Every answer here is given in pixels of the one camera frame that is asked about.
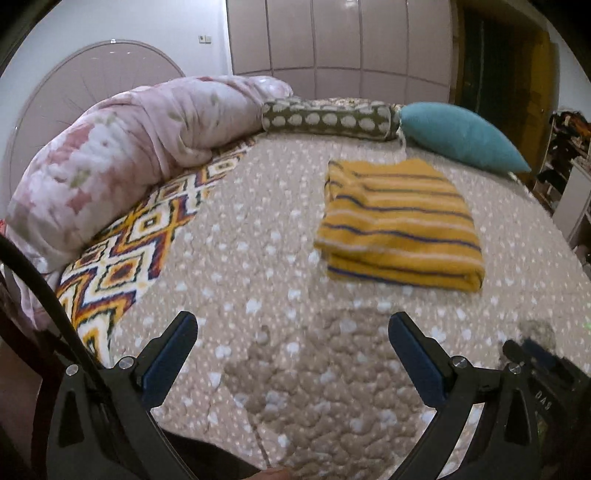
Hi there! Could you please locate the cluttered shelf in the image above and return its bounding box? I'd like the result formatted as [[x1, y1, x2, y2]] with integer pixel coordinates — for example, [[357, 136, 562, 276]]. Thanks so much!
[[531, 108, 591, 252]]

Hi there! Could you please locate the round pink headboard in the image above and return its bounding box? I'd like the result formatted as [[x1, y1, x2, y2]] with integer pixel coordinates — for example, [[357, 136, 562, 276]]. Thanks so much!
[[0, 40, 187, 222]]

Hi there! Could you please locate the dark wooden door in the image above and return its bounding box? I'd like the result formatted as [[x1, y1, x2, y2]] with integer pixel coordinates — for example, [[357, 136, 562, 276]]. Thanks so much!
[[455, 0, 561, 125]]

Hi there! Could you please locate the black cable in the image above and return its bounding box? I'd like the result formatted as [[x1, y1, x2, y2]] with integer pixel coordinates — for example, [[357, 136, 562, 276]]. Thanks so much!
[[0, 235, 107, 398]]

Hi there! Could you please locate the beige heart print quilt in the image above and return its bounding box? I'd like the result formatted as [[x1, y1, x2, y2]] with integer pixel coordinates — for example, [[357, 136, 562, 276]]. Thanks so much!
[[108, 97, 591, 480]]

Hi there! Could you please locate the pink floral duvet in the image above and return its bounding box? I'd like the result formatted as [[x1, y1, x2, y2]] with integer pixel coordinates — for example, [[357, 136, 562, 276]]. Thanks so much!
[[0, 75, 294, 330]]

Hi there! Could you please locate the teal pillow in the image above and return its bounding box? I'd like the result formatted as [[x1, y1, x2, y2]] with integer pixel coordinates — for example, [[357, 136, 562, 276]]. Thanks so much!
[[399, 102, 533, 175]]

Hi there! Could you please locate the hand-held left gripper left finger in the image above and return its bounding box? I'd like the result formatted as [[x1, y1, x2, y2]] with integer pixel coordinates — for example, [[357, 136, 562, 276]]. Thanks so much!
[[44, 311, 199, 480]]

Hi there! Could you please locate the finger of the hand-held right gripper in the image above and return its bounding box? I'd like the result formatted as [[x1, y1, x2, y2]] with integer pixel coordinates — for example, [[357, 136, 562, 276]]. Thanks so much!
[[502, 339, 580, 386]]

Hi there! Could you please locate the yellow striped knit garment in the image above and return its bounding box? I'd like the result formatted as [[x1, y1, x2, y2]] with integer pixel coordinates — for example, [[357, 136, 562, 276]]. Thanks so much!
[[314, 158, 486, 293]]

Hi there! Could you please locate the olive dotted bolster pillow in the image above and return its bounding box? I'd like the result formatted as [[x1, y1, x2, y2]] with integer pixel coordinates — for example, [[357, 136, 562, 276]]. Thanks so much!
[[261, 98, 402, 141]]

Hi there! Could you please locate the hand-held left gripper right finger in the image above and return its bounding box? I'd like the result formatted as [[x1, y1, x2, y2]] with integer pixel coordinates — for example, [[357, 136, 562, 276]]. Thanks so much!
[[388, 311, 541, 480]]

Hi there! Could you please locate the beige panelled wardrobe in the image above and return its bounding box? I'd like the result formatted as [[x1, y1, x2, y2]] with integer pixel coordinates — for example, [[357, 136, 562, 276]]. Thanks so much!
[[226, 0, 458, 104]]

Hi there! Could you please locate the geometric patterned bed sheet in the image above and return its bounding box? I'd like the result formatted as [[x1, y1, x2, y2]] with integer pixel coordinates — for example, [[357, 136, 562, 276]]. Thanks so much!
[[55, 136, 257, 365]]

